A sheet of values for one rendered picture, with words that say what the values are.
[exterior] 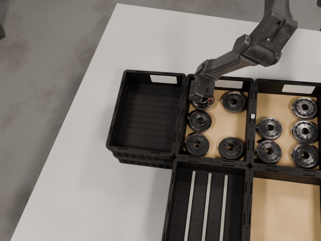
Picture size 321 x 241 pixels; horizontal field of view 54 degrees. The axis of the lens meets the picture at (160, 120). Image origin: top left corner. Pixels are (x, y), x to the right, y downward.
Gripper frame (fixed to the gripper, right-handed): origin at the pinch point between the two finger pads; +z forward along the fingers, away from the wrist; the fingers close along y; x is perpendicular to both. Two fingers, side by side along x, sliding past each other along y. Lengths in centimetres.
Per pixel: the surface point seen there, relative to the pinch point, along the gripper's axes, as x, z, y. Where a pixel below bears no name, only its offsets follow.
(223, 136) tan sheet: -15.9, 4.9, 10.9
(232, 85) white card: 7.4, 0.6, 12.5
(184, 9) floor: 129, 92, -36
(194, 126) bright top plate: -14.2, 1.8, -2.0
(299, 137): -13.8, 2.6, 42.0
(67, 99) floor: 30, 87, -118
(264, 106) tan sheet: 0.8, 5.8, 27.8
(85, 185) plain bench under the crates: -45, 16, -52
